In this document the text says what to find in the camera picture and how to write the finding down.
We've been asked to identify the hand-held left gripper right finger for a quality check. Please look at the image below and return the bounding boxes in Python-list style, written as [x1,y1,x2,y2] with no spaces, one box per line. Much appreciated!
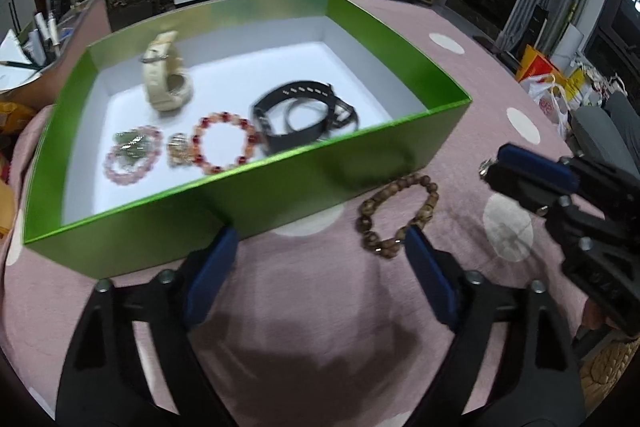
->
[404,226,587,427]

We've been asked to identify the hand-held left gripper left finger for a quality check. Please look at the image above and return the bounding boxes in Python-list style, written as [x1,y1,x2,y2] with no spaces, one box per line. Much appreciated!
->
[55,227,241,427]

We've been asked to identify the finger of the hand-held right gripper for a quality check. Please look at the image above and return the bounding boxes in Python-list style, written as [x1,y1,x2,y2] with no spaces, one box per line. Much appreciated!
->
[496,145,640,219]
[484,162,640,259]

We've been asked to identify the brown wooden bead bracelet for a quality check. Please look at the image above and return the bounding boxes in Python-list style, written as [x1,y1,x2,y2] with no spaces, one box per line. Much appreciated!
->
[356,174,440,260]

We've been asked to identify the silver chain bracelet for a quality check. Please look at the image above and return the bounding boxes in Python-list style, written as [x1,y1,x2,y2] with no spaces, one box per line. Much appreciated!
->
[166,133,194,168]

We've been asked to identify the green cardboard box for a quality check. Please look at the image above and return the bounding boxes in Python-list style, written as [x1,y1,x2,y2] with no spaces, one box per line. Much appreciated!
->
[22,0,473,280]

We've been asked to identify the pink bead bracelet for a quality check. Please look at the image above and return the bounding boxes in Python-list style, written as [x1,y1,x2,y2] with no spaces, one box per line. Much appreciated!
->
[103,125,165,180]

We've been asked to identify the red orange bead bracelet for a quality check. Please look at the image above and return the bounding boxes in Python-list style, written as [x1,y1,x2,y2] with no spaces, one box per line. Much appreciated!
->
[190,111,261,173]

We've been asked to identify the green stone bracelet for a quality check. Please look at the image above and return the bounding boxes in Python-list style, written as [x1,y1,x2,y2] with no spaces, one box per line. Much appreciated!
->
[112,132,152,164]

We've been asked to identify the black wristwatch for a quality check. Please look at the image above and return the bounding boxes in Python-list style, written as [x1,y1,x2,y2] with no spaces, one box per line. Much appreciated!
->
[249,79,335,154]

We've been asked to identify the person's right forearm knitted sleeve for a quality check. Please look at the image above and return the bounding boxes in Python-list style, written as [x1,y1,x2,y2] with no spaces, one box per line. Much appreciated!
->
[575,332,638,400]

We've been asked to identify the person's right hand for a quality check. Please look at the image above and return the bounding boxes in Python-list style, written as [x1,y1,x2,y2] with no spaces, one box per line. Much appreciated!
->
[581,303,608,329]

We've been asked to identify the white plastic bag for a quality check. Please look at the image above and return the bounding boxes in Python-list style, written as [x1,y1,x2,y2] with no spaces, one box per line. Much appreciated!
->
[527,74,574,138]

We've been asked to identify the yellow red shopping bag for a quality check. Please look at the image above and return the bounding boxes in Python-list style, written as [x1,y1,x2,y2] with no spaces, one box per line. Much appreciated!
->
[517,44,561,83]

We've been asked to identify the pink dotted blanket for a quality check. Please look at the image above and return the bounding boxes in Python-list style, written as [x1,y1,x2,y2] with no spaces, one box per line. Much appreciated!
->
[0,0,603,427]

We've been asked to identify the white board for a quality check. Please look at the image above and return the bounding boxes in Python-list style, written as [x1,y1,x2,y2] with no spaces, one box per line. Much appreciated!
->
[562,23,585,68]

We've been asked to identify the black speaker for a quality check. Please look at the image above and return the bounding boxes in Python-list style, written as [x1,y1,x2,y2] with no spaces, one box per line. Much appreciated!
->
[525,4,546,53]

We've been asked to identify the cream wristwatch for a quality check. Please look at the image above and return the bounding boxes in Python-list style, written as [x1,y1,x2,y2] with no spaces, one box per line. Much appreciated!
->
[140,30,195,112]

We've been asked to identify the yellow packet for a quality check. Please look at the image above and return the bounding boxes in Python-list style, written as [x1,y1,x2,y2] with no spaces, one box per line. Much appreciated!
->
[0,102,36,143]

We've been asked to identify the tan storage box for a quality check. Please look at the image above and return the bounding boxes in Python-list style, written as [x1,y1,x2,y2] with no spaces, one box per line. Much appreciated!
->
[0,0,114,106]

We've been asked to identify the white papers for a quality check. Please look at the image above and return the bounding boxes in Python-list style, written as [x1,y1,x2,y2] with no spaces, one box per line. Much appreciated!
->
[0,29,46,93]

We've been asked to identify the bundle of pens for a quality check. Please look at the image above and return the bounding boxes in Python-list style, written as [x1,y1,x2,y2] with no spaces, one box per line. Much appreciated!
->
[32,0,66,63]

